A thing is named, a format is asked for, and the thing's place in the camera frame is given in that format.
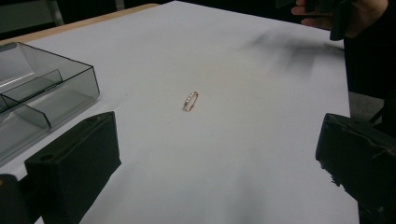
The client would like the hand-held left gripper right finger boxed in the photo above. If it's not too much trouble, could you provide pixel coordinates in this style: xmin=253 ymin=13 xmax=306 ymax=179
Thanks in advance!
xmin=315 ymin=113 xmax=396 ymax=224

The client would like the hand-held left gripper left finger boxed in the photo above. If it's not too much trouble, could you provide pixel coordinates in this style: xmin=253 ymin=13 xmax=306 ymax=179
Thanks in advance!
xmin=24 ymin=111 xmax=122 ymax=224

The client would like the clear grey plastic organizer box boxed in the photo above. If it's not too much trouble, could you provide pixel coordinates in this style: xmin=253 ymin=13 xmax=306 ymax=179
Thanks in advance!
xmin=0 ymin=41 xmax=101 ymax=167

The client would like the metal stand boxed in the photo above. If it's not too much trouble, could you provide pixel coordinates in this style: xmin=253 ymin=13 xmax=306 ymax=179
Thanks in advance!
xmin=45 ymin=0 xmax=65 ymax=27

